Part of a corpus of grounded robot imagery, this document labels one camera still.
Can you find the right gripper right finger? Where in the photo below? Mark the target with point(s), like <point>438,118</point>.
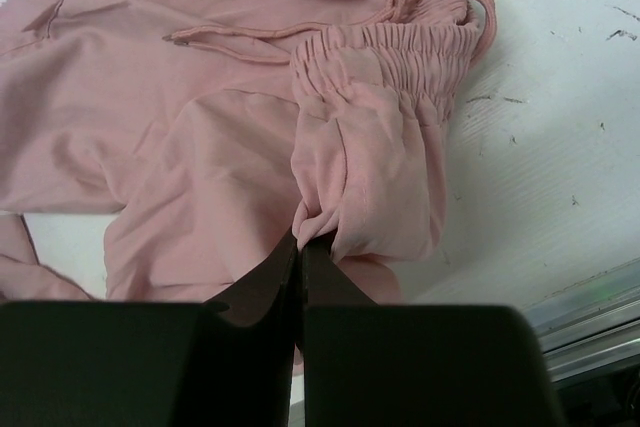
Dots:
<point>367,364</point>

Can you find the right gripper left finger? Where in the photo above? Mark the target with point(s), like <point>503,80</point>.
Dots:
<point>223,362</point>

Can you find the pink trousers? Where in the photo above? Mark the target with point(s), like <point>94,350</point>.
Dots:
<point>210,128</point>

